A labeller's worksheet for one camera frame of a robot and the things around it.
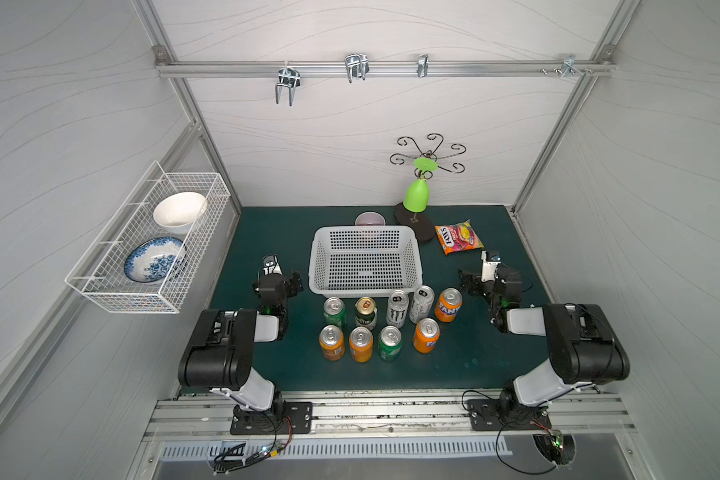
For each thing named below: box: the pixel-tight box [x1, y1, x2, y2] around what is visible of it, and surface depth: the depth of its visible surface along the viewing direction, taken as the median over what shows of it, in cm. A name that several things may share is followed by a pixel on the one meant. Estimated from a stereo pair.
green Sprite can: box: [378, 325, 403, 362], surface depth 78 cm
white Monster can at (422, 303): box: [409, 284, 436, 324], surface depth 83 cm
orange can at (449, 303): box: [435, 287, 463, 323], surface depth 86 cm
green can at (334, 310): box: [323, 296, 347, 327], surface depth 84 cm
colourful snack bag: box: [435, 219, 485, 255], surface depth 110 cm
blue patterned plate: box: [124, 236, 183, 283], surface depth 65 cm
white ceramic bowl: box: [153, 191, 207, 235], surface depth 73 cm
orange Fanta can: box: [413, 317, 440, 354], surface depth 80 cm
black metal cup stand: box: [390, 132, 467, 243], surface depth 97 cm
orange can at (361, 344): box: [349, 326, 374, 363], surface depth 78 cm
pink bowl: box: [354, 210, 387, 226], surface depth 113 cm
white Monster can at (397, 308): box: [386, 289, 409, 329], surface depth 82 cm
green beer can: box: [355, 296, 378, 331], surface depth 84 cm
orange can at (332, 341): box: [319, 324, 345, 361], surface depth 78 cm
